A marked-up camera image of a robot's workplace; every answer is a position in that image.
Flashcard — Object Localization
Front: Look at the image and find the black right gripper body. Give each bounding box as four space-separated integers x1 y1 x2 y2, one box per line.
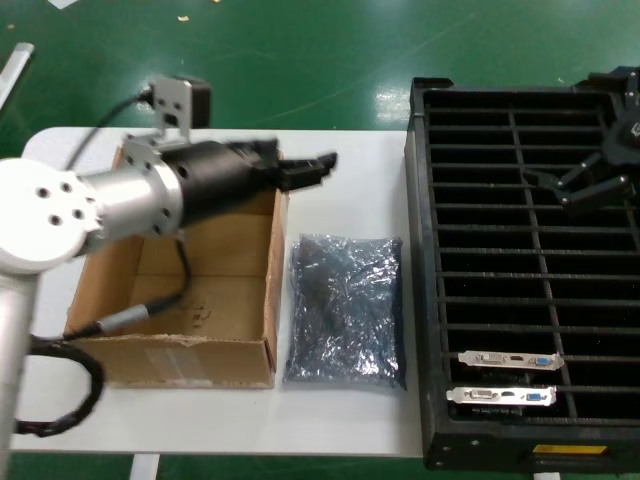
602 107 640 166

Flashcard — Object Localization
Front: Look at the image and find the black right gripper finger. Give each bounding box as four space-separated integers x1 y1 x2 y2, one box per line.
589 67 640 109
523 152 630 214

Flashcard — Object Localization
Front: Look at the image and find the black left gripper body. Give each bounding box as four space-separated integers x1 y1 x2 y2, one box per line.
164 139 280 230

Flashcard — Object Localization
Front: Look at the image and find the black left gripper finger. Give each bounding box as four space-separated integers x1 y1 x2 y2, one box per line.
277 152 339 194
229 138 280 169

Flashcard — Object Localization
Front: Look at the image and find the graphics card with silver bracket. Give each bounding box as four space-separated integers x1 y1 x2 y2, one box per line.
457 349 565 371
446 384 558 419

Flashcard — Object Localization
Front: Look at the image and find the black slotted container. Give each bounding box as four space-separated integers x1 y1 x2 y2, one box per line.
405 77 640 474

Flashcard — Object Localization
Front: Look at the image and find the brown cardboard box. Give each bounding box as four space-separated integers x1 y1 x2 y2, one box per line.
63 144 292 390

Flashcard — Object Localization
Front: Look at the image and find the white metal pipe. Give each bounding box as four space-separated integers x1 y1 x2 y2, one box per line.
0 43 37 109

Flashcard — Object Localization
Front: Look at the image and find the white table leg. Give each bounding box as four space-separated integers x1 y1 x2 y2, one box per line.
130 454 160 480

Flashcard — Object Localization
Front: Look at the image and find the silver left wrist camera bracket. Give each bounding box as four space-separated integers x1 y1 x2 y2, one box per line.
149 74 212 146

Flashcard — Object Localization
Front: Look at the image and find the black corrugated cable conduit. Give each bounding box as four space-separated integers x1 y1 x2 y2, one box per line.
14 239 194 439

